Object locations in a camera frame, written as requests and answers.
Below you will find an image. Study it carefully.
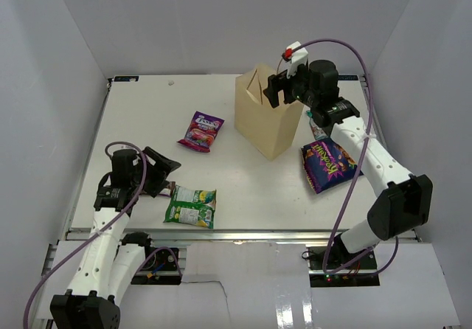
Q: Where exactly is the blue table label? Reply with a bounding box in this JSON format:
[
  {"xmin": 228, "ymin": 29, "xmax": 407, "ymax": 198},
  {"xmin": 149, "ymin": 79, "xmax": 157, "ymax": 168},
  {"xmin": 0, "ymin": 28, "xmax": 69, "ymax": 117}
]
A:
[
  {"xmin": 113, "ymin": 75, "xmax": 139, "ymax": 83},
  {"xmin": 339, "ymin": 75, "xmax": 359, "ymax": 81}
]

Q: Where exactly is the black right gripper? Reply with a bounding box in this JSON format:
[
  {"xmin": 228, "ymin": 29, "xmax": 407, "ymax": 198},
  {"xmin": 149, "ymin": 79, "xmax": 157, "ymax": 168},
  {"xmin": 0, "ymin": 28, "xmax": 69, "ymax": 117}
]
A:
[{"xmin": 265, "ymin": 61, "xmax": 321, "ymax": 108}]

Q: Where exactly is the brown paper bag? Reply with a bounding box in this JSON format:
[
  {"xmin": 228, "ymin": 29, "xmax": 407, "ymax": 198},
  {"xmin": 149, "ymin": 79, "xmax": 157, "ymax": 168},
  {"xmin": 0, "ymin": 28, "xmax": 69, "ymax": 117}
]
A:
[{"xmin": 235, "ymin": 63, "xmax": 303, "ymax": 161}]

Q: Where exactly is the purple nut snack bag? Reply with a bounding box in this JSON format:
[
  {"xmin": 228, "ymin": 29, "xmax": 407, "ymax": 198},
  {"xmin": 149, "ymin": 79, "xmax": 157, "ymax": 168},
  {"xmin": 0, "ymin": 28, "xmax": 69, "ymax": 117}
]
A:
[{"xmin": 300, "ymin": 137, "xmax": 357, "ymax": 194}]

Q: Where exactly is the blue right table label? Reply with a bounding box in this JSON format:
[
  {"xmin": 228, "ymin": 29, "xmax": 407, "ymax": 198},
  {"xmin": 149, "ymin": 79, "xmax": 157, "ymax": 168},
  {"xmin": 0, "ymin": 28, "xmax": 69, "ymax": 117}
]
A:
[{"xmin": 339, "ymin": 75, "xmax": 359, "ymax": 81}]

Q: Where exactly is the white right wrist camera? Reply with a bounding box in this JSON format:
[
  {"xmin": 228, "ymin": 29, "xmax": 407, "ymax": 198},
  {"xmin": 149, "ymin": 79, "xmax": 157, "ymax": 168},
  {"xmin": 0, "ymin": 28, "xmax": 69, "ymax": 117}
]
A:
[{"xmin": 282, "ymin": 41, "xmax": 308, "ymax": 78}]

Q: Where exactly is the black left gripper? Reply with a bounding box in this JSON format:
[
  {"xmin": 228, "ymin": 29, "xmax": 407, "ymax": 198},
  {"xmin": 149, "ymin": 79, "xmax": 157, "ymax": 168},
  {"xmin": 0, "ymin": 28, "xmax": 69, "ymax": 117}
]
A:
[{"xmin": 131, "ymin": 146, "xmax": 180, "ymax": 197}]

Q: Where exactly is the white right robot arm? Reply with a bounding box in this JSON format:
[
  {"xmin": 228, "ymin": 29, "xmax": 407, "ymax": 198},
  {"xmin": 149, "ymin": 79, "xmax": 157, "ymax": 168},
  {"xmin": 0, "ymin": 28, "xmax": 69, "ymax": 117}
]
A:
[{"xmin": 263, "ymin": 60, "xmax": 433, "ymax": 273}]

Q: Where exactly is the blue left table label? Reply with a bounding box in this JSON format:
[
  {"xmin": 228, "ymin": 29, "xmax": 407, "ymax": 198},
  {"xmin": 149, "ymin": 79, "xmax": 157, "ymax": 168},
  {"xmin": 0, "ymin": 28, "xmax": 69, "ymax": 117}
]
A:
[{"xmin": 113, "ymin": 75, "xmax": 139, "ymax": 83}]

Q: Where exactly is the red purple candy bag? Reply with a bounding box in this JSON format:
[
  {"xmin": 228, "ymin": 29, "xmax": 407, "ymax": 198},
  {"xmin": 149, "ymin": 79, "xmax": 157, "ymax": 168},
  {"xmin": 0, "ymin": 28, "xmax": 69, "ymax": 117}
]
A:
[{"xmin": 177, "ymin": 111, "xmax": 225, "ymax": 153}]

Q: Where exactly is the green candy bag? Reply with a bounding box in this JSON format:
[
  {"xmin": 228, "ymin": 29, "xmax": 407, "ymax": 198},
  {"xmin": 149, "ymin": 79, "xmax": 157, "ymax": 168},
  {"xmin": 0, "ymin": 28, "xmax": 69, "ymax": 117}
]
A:
[{"xmin": 164, "ymin": 185, "xmax": 217, "ymax": 229}]

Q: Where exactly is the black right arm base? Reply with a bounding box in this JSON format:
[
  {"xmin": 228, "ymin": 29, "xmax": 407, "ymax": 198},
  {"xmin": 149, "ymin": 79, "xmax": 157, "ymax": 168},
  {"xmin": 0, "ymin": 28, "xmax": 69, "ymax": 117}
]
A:
[{"xmin": 302, "ymin": 244, "xmax": 381, "ymax": 288}]

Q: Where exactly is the aluminium front table rail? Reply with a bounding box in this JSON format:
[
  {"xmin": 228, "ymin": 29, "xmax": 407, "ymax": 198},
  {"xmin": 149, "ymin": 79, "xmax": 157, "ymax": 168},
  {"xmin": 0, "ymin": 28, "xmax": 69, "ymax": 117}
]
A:
[{"xmin": 58, "ymin": 229, "xmax": 417, "ymax": 245}]

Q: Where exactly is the teal snack packet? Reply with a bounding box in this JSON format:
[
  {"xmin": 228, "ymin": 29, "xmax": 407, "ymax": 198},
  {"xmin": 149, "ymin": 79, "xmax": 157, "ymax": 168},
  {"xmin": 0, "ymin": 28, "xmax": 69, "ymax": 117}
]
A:
[{"xmin": 306, "ymin": 110, "xmax": 328, "ymax": 141}]

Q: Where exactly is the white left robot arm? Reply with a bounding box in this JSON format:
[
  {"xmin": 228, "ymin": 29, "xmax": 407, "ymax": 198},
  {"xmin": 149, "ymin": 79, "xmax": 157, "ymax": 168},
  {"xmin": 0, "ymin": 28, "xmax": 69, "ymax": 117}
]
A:
[{"xmin": 49, "ymin": 144, "xmax": 181, "ymax": 328}]

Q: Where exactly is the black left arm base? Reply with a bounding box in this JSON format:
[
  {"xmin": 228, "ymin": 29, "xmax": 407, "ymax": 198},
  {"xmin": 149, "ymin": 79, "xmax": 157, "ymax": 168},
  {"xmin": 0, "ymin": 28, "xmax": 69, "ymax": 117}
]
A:
[{"xmin": 131, "ymin": 249, "xmax": 181, "ymax": 285}]

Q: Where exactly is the brown chocolate bar wrapper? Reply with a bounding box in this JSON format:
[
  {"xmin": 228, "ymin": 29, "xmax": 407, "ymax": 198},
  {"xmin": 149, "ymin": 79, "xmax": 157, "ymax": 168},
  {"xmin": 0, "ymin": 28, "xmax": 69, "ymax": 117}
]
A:
[{"xmin": 158, "ymin": 181, "xmax": 176, "ymax": 198}]

